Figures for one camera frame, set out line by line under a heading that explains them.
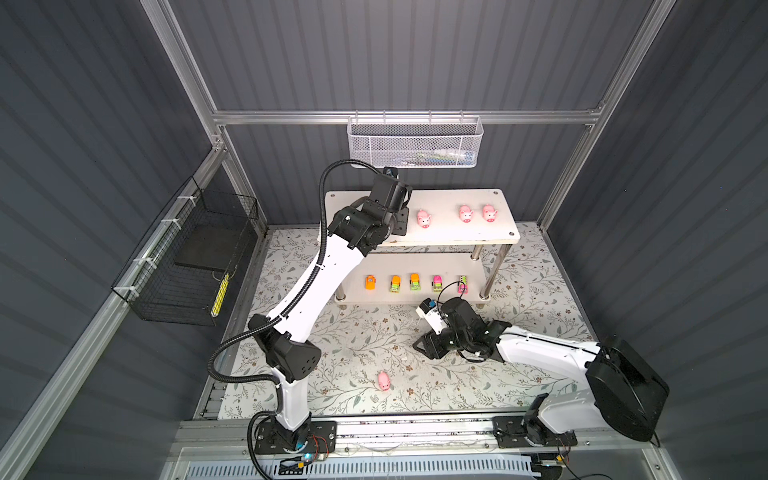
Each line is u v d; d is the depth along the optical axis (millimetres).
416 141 1236
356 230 488
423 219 721
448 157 911
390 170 621
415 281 934
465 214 731
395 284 939
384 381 810
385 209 525
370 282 940
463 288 963
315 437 723
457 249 1128
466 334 654
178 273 720
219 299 678
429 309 763
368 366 850
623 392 433
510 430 740
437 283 931
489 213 727
